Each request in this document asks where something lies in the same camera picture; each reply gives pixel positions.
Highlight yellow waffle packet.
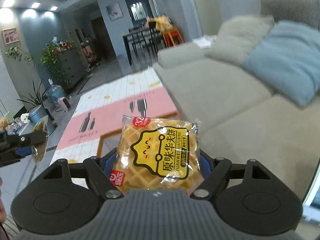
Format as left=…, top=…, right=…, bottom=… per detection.
left=110, top=115, right=204, bottom=194

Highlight green nut snack packet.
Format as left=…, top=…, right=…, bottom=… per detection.
left=31, top=115, right=49, bottom=164

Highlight left hand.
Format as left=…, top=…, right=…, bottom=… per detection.
left=0, top=191, right=7, bottom=223

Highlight teddy bear toy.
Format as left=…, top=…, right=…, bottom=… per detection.
left=0, top=118, right=9, bottom=132

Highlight pink white checkered tablecloth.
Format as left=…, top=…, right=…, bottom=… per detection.
left=52, top=67, right=180, bottom=163

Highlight orange cardboard box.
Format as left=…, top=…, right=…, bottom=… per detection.
left=96, top=128, right=122, bottom=158

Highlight potted green plant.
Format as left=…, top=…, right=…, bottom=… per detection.
left=17, top=80, right=48, bottom=110

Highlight beige sofa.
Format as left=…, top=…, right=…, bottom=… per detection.
left=154, top=0, right=319, bottom=198

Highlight pink space heater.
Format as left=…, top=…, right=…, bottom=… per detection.
left=57, top=97, right=71, bottom=112

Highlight water jug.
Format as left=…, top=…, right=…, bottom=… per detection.
left=46, top=78, right=66, bottom=106

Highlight dark grey cabinet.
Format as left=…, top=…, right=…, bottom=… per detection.
left=57, top=49, right=86, bottom=90

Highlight papers on sofa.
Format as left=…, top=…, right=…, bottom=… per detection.
left=193, top=35, right=217, bottom=49

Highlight dark dining table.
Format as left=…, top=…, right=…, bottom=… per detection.
left=122, top=27, right=165, bottom=65

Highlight beige cushion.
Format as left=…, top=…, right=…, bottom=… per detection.
left=205, top=15, right=275, bottom=66

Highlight light blue cushion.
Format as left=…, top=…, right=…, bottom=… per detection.
left=243, top=21, right=319, bottom=108

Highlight orange stool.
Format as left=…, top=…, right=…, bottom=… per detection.
left=162, top=27, right=184, bottom=48

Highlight framed wall picture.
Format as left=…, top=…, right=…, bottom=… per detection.
left=2, top=28, right=20, bottom=45

